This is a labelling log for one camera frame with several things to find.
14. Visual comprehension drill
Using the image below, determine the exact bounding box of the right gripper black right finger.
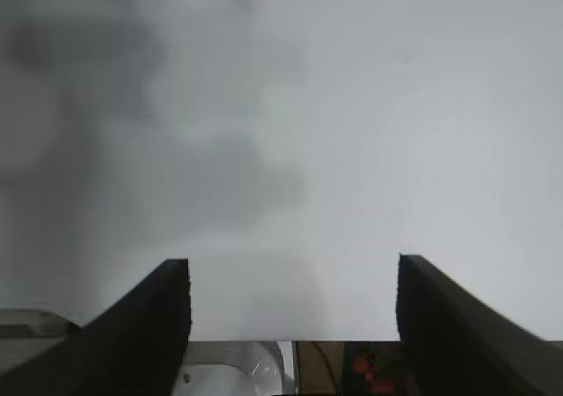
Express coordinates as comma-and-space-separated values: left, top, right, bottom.
395, 253, 563, 396

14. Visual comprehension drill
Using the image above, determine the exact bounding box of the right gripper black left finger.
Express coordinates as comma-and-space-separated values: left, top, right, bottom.
0, 258, 193, 396

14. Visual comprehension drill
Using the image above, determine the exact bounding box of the thin black cable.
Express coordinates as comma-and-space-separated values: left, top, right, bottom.
307, 341, 338, 396

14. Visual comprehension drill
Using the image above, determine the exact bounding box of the silver metal frame part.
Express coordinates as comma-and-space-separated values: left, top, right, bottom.
172, 340, 296, 396

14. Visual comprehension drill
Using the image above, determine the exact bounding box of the red blurry object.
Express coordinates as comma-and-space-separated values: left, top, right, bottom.
345, 341, 401, 396

